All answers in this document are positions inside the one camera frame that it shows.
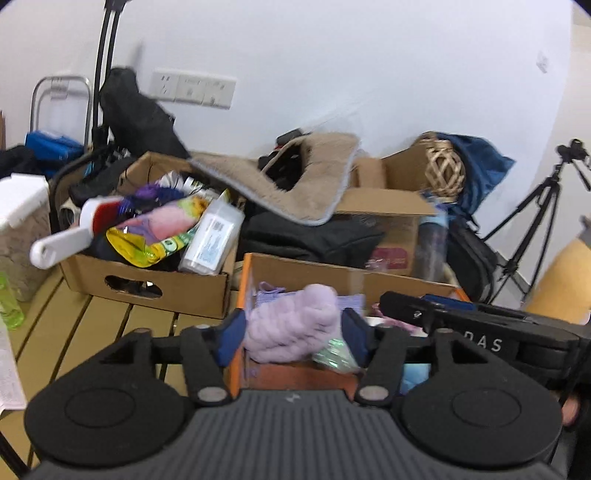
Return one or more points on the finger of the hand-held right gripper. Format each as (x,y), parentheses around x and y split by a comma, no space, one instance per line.
(445,301)
(406,311)

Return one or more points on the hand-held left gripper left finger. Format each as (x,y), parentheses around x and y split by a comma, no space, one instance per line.
(231,337)

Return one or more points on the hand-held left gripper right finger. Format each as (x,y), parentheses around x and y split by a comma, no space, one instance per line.
(353,334)

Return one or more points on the iridescent packet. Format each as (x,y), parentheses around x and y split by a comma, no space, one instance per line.
(334,355)

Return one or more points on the purple towel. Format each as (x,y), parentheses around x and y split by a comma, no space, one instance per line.
(272,295)

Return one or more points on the lavender fuzzy cloth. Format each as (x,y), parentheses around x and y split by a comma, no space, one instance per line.
(291,323)

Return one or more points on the red cardboard box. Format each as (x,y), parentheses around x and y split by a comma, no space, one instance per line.
(300,272)

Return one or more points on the person's right hand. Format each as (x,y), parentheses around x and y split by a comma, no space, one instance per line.
(570,408)

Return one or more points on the black duffel bag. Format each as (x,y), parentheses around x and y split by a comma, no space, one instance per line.
(471,258)

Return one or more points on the dark water bottle blue lid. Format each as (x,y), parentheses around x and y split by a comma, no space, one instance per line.
(430,240)

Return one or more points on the yellow thermos jug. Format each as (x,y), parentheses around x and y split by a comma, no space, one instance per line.
(561,281)

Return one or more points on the large open cardboard box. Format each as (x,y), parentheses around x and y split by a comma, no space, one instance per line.
(383,221)

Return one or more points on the clear plastic case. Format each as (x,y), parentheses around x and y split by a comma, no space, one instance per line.
(210,240)

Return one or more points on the black jacket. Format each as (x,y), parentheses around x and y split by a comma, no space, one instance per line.
(314,240)

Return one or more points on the small brown cardboard box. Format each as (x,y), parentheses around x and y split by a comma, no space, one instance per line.
(138,286)

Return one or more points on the black tripod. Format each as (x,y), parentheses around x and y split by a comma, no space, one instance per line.
(531,221)

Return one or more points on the wicker ball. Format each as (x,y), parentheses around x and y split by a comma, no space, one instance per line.
(444,170)

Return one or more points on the yellow snack packet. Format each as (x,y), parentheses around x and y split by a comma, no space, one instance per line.
(152,230)

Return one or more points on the blue cloth bag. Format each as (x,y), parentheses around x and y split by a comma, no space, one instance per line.
(485,170)

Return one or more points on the beige fuzzy mat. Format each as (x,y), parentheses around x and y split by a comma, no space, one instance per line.
(304,184)

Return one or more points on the purple tinsel item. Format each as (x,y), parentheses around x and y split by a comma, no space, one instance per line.
(150,196)

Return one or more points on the white red lint roller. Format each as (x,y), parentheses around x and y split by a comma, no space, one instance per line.
(69,240)

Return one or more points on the green spray bottle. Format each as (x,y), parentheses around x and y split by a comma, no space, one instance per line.
(10,304)

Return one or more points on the white paper sheet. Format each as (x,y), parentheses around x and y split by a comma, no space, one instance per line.
(9,369)

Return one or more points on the clear grain container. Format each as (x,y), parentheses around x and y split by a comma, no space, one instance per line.
(23,244)

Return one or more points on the black trolley bag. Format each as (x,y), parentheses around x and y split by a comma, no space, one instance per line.
(138,115)

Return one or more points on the blue folded cloth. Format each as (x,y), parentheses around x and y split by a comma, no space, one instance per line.
(53,150)

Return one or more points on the black clothing pile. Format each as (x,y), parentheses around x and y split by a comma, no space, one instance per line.
(18,161)

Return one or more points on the white wall socket strip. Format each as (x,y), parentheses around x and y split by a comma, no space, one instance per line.
(194,87)

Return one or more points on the white wall switch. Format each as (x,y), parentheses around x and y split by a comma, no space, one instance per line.
(543,62)

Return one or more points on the metal folding cart frame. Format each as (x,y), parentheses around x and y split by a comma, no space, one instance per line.
(60,83)

